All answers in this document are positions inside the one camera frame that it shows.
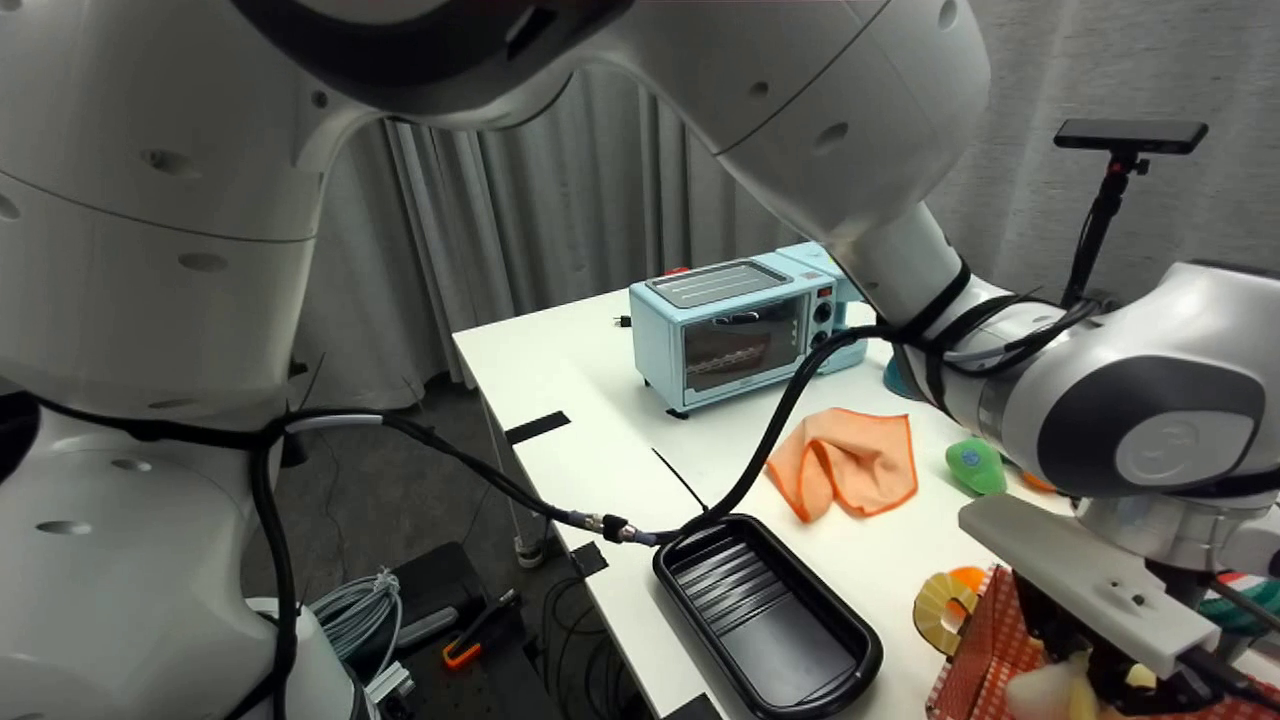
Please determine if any orange microfiber cloth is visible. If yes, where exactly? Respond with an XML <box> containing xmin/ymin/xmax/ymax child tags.
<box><xmin>762</xmin><ymin>405</ymin><xmax>924</xmax><ymax>528</ymax></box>

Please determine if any green plush toy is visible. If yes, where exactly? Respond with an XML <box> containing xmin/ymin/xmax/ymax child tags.
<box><xmin>942</xmin><ymin>437</ymin><xmax>1010</xmax><ymax>500</ymax></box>

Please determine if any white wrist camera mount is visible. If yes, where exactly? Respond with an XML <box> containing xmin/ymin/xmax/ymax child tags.
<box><xmin>957</xmin><ymin>487</ymin><xmax>1222</xmax><ymax>682</ymax></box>

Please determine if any black plastic tray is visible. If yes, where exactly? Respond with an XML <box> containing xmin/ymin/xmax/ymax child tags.
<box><xmin>646</xmin><ymin>508</ymin><xmax>889</xmax><ymax>720</ymax></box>

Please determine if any orange handled tool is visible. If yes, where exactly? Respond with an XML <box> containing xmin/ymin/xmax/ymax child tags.
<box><xmin>434</xmin><ymin>584</ymin><xmax>527</xmax><ymax>671</ymax></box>

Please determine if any black camera tripod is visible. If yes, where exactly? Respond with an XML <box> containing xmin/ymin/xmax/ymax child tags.
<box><xmin>1053</xmin><ymin>118</ymin><xmax>1211</xmax><ymax>314</ymax></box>

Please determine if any yellow lemon slice toy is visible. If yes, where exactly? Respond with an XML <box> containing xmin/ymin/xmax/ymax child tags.
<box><xmin>906</xmin><ymin>568</ymin><xmax>983</xmax><ymax>660</ymax></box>

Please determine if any light blue toaster oven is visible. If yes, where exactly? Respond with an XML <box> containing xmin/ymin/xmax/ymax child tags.
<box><xmin>628</xmin><ymin>237</ymin><xmax>856</xmax><ymax>419</ymax></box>

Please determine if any green white red striped toy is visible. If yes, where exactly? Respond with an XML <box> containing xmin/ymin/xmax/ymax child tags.
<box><xmin>1190</xmin><ymin>573</ymin><xmax>1280</xmax><ymax>635</ymax></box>

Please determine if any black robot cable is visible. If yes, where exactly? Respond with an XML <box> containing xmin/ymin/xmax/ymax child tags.
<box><xmin>0</xmin><ymin>257</ymin><xmax>1111</xmax><ymax>720</ymax></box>

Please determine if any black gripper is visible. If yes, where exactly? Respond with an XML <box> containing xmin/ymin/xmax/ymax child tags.
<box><xmin>1064</xmin><ymin>624</ymin><xmax>1280</xmax><ymax>720</ymax></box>

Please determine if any grey cable bundle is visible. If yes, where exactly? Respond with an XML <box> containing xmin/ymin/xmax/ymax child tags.
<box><xmin>313</xmin><ymin>568</ymin><xmax>416</xmax><ymax>712</ymax></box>

